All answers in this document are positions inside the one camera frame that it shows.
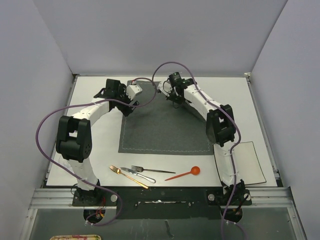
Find purple cable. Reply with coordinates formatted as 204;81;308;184
151;61;248;240
35;77;158;227

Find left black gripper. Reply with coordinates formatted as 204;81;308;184
114;84;139;116

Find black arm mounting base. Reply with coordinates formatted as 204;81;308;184
72;187;252;223

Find silver table knife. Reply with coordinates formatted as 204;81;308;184
120;167;156;184

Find orange plastic spoon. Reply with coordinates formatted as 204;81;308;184
165;166;201;181

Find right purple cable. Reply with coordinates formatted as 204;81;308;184
151;61;248;240

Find dark grey cloth placemat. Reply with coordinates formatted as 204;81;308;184
118;80;214;156

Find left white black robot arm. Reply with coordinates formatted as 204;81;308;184
56;79;143;206

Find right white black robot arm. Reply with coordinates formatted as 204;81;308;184
157;72;241;205

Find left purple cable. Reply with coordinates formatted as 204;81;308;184
35;77;158;227

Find white square plate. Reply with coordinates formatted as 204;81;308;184
232;142;267;186

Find gold fork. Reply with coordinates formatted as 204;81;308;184
109;165;149;189

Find floral tray edge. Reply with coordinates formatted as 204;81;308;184
50;234;102;240

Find dark handled silver fork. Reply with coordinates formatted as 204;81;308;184
131;165;175;174

